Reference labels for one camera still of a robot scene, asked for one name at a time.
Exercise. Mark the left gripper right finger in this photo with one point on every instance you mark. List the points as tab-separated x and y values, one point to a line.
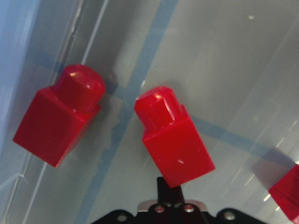
178	196

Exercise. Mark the clear plastic storage box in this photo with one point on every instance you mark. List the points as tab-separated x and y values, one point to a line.
234	64

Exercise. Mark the red block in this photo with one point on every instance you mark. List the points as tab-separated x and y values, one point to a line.
171	137
59	115
285	193

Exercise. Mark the blue plastic tray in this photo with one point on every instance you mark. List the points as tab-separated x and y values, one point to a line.
17	20

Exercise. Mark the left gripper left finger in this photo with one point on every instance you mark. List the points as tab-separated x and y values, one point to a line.
164	193

